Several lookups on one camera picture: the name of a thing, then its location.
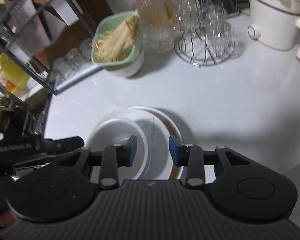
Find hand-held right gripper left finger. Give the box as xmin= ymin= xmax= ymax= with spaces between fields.
xmin=55 ymin=135 xmax=138 ymax=190

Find yellow detergent bottle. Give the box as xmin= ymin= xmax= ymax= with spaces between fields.
xmin=0 ymin=49 xmax=30 ymax=96

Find small white ceramic bowl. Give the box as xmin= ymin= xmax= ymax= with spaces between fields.
xmin=104 ymin=49 xmax=145 ymax=78

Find small clear drinking glass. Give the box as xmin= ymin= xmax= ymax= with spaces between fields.
xmin=70 ymin=45 xmax=92 ymax=67
xmin=54 ymin=54 xmax=75 ymax=77

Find textured steel cleaver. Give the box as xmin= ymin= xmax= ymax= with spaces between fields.
xmin=5 ymin=0 xmax=53 ymax=58

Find black sink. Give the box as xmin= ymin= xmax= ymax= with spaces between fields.
xmin=5 ymin=92 xmax=53 ymax=140

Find red-lidded glass jar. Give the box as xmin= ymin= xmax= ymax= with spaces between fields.
xmin=133 ymin=0 xmax=175 ymax=53

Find person's left hand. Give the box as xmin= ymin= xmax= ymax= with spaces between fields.
xmin=0 ymin=202 xmax=15 ymax=228

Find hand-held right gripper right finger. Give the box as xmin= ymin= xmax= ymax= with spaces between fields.
xmin=168 ymin=135 xmax=253 ymax=188

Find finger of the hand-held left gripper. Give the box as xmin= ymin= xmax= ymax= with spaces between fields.
xmin=44 ymin=136 xmax=85 ymax=157

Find white knife sheath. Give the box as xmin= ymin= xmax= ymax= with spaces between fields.
xmin=47 ymin=0 xmax=80 ymax=27

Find white electric cooking pot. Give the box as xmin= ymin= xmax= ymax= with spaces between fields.
xmin=247 ymin=0 xmax=300 ymax=60

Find wooden cutting board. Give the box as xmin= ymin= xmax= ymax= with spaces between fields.
xmin=31 ymin=0 xmax=115 ymax=67

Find plain white bowl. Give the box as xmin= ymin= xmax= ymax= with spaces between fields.
xmin=86 ymin=118 xmax=150 ymax=180

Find enoki mushrooms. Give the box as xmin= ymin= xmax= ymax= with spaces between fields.
xmin=92 ymin=10 xmax=140 ymax=63

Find large pink-flower plate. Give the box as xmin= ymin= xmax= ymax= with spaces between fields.
xmin=102 ymin=106 xmax=186 ymax=180

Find green strainer basket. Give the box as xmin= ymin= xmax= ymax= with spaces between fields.
xmin=91 ymin=10 xmax=143 ymax=71

